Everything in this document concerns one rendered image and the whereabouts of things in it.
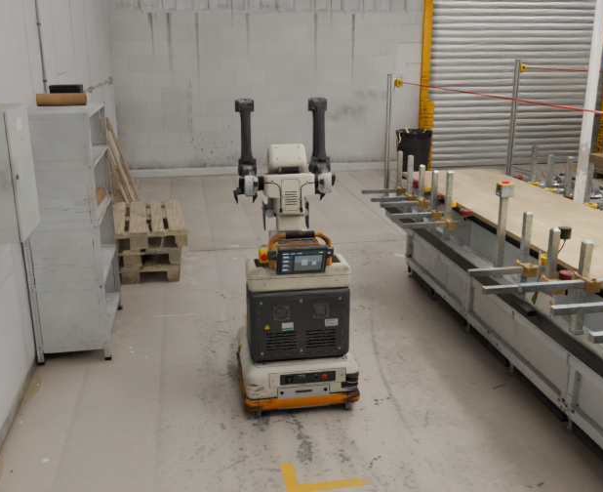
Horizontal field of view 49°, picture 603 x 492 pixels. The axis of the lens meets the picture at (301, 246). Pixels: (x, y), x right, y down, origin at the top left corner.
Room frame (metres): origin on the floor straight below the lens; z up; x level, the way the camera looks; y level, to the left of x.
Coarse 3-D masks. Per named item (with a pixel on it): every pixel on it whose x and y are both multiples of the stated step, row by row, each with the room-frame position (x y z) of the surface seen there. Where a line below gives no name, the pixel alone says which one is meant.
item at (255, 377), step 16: (240, 336) 3.60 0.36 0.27; (240, 352) 3.43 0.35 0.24; (240, 368) 3.40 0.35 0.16; (256, 368) 3.16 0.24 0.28; (272, 368) 3.16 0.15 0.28; (288, 368) 3.17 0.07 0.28; (304, 368) 3.18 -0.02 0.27; (352, 368) 3.20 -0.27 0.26; (256, 384) 3.11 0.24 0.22; (320, 384) 3.17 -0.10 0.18; (336, 384) 3.18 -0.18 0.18; (352, 384) 3.20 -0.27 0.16; (256, 400) 3.12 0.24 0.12; (272, 400) 3.13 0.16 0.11; (288, 400) 3.14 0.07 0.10; (304, 400) 3.15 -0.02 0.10; (320, 400) 3.16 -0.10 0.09; (336, 400) 3.18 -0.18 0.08; (352, 400) 3.19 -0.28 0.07
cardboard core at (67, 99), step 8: (40, 96) 4.29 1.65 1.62; (48, 96) 4.29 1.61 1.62; (56, 96) 4.30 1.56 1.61; (64, 96) 4.31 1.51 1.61; (72, 96) 4.32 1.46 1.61; (80, 96) 4.33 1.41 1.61; (40, 104) 4.29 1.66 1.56; (48, 104) 4.30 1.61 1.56; (56, 104) 4.31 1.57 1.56; (64, 104) 4.32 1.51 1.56; (72, 104) 4.33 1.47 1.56; (80, 104) 4.33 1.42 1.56
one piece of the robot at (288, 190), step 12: (264, 180) 3.58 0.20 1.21; (276, 180) 3.57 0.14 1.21; (288, 180) 3.58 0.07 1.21; (300, 180) 3.59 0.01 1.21; (312, 180) 3.60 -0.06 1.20; (264, 192) 3.59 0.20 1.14; (276, 192) 3.56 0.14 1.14; (288, 192) 3.57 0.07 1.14; (300, 192) 3.58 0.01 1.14; (312, 192) 3.59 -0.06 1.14; (276, 204) 3.56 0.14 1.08; (288, 204) 3.56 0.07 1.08; (300, 204) 3.57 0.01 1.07; (276, 216) 3.66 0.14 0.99; (288, 216) 3.61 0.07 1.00; (300, 216) 3.63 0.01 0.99; (276, 228) 3.66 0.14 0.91; (288, 228) 3.60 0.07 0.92; (300, 228) 3.62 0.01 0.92
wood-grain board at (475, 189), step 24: (456, 192) 4.67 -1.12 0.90; (480, 192) 4.67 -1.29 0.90; (528, 192) 4.66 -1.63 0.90; (552, 192) 4.66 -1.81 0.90; (480, 216) 4.00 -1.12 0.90; (552, 216) 3.97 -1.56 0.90; (576, 216) 3.97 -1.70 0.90; (600, 216) 3.97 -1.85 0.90; (576, 240) 3.43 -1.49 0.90; (600, 240) 3.43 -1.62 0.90; (576, 264) 3.03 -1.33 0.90; (600, 264) 3.03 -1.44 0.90
